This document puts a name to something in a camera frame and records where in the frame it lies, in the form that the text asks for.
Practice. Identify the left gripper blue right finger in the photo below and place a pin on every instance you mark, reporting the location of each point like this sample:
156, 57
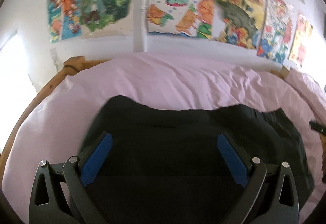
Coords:
269, 190

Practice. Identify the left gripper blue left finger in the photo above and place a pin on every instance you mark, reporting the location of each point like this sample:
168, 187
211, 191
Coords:
59, 190

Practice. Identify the black puffer jacket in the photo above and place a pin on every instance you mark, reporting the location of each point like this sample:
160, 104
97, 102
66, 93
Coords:
165, 167

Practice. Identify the pink duvet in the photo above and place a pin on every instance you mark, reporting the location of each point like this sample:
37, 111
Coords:
55, 129

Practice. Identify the pig and chick drawing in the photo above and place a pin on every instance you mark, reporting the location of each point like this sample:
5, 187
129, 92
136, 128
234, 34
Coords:
301, 40

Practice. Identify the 2024 collage drawing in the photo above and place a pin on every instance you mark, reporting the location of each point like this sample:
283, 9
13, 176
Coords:
276, 34

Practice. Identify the landscape hills drawing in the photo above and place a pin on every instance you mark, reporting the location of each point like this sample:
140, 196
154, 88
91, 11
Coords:
243, 22

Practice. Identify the oranges and cup drawing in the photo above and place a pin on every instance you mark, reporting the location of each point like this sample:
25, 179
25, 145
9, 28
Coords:
188, 18

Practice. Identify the orange girl blue drawing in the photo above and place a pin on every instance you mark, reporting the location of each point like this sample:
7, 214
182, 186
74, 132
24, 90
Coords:
63, 19

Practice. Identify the white wall socket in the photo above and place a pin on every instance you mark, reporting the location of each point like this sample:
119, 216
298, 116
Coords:
58, 64

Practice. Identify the wooden bed frame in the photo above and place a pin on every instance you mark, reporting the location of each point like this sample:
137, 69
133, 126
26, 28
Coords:
72, 66

